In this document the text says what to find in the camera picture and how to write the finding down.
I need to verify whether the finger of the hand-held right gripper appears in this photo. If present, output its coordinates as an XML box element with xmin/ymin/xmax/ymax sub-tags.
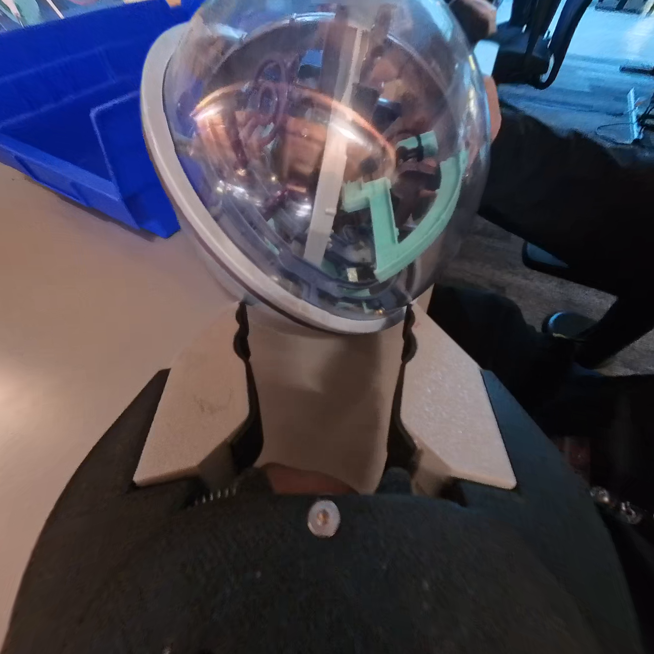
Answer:
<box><xmin>483</xmin><ymin>77</ymin><xmax>504</xmax><ymax>150</ymax></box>

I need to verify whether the person's dark trouser leg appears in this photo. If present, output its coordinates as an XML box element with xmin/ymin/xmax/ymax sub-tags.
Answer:
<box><xmin>426</xmin><ymin>283</ymin><xmax>654</xmax><ymax>491</ymax></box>

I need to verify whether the clear plastic maze ball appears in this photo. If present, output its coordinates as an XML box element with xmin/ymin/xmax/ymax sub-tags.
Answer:
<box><xmin>140</xmin><ymin>0</ymin><xmax>494</xmax><ymax>335</ymax></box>

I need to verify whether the blue plastic bin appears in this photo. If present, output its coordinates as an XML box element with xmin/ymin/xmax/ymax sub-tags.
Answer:
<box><xmin>0</xmin><ymin>0</ymin><xmax>206</xmax><ymax>240</ymax></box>

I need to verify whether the black shoe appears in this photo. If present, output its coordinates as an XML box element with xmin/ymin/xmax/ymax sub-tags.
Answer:
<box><xmin>542</xmin><ymin>311</ymin><xmax>600</xmax><ymax>339</ymax></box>

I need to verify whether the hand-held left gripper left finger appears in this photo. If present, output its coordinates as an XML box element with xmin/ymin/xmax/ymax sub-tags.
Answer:
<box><xmin>133</xmin><ymin>302</ymin><xmax>265</xmax><ymax>488</ymax></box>

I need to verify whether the black office chair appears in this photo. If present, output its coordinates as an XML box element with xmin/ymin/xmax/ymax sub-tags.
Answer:
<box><xmin>490</xmin><ymin>0</ymin><xmax>596</xmax><ymax>92</ymax></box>

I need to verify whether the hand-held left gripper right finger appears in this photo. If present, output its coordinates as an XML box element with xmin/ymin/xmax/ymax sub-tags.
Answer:
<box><xmin>387</xmin><ymin>304</ymin><xmax>518</xmax><ymax>495</ymax></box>

